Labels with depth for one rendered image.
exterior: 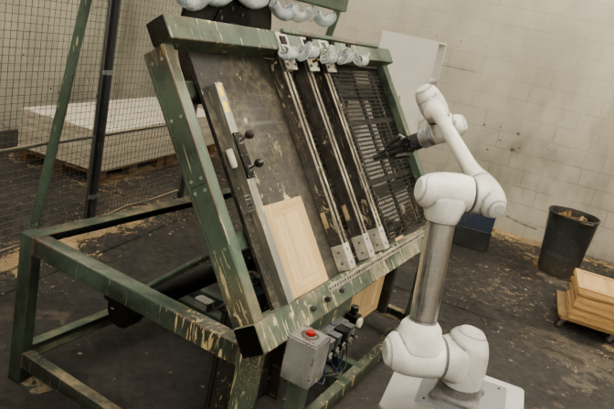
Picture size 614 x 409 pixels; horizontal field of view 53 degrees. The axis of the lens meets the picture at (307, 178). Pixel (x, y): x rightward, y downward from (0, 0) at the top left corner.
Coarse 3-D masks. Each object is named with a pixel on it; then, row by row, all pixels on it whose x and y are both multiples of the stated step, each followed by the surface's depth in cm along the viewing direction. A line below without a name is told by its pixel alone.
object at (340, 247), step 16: (304, 48) 288; (272, 64) 295; (288, 64) 290; (288, 80) 294; (288, 96) 293; (288, 112) 294; (304, 128) 293; (304, 144) 292; (304, 160) 293; (320, 176) 291; (320, 192) 291; (320, 208) 292; (336, 224) 290; (336, 240) 290; (336, 256) 290; (352, 256) 292
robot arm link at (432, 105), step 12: (420, 96) 255; (432, 96) 254; (420, 108) 257; (432, 108) 252; (444, 108) 253; (432, 120) 256; (444, 120) 246; (444, 132) 245; (456, 132) 243; (456, 144) 241; (456, 156) 241; (468, 156) 238; (468, 168) 233; (480, 168) 230
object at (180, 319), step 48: (48, 240) 283; (96, 288) 265; (144, 288) 257; (192, 288) 294; (384, 288) 413; (48, 336) 316; (192, 336) 240; (48, 384) 289; (240, 384) 230; (336, 384) 326
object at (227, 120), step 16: (224, 112) 249; (224, 128) 250; (240, 160) 248; (240, 176) 249; (256, 192) 250; (256, 208) 247; (256, 224) 248; (272, 240) 249; (272, 256) 246; (272, 272) 247; (288, 288) 248
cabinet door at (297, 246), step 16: (272, 208) 260; (288, 208) 270; (304, 208) 281; (272, 224) 256; (288, 224) 266; (304, 224) 277; (288, 240) 263; (304, 240) 273; (288, 256) 259; (304, 256) 269; (320, 256) 279; (288, 272) 255; (304, 272) 265; (320, 272) 275; (304, 288) 261
